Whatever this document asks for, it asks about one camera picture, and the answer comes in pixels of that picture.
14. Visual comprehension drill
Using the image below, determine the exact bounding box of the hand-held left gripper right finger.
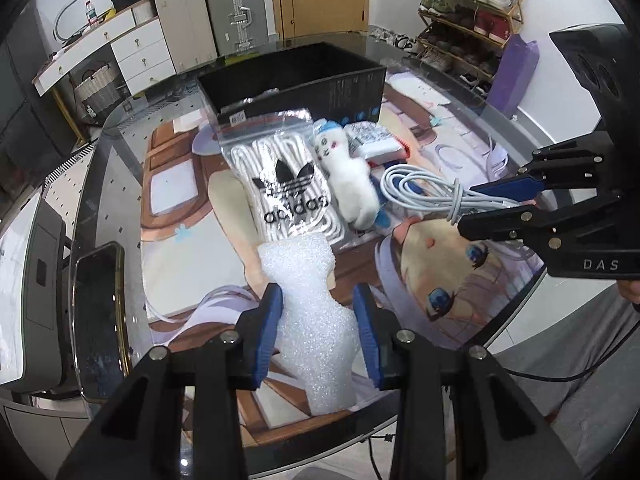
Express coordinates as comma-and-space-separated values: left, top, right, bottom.
352, 284, 585, 480

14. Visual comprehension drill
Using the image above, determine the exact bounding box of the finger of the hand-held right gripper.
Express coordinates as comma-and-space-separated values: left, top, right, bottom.
468, 168, 546, 207
457, 203, 576, 256

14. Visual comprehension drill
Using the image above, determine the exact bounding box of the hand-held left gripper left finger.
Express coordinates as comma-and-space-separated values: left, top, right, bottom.
55, 283, 285, 480

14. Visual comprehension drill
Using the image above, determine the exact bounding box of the white foam piece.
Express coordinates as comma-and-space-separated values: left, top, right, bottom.
256, 236, 362, 417

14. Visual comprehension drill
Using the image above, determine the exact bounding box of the white cable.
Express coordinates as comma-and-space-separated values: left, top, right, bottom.
380, 163, 532, 226

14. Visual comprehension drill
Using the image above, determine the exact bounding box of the white patterned tissue pack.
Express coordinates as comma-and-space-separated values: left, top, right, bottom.
344, 121, 410, 163

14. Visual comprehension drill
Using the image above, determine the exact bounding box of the bag of white shoelaces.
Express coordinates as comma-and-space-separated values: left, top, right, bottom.
215, 108, 347, 251

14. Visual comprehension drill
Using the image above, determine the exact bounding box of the white plush toy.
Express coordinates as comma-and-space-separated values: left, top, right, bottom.
312, 119, 391, 231

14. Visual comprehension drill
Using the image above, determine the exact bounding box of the black cardboard box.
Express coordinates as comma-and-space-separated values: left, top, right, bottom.
196, 42, 387, 126

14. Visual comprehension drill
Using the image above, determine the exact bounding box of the purple bag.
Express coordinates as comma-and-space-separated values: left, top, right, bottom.
486, 34, 541, 118

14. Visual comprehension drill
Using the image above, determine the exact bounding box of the printed anime mat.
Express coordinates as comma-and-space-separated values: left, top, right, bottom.
141, 70, 546, 451

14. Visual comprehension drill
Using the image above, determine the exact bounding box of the wooden shoe rack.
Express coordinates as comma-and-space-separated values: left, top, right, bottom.
416, 0, 528, 98

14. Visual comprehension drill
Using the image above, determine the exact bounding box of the person's grey trouser leg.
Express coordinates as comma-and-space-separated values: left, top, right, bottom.
500, 277, 640, 471

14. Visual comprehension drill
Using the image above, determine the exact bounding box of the woven basket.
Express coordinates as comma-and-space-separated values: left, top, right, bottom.
73, 66, 126, 122

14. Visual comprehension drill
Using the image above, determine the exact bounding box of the cream suitcase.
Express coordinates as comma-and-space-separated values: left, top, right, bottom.
153, 0, 219, 75

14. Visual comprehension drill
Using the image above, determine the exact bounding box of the silver suitcase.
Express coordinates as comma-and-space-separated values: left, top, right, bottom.
204, 0, 269, 56

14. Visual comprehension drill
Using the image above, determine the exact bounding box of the white drawer cabinet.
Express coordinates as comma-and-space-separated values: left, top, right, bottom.
32, 0, 177, 97

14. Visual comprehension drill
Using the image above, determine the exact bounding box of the black cable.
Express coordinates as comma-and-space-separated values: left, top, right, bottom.
505, 305, 640, 382

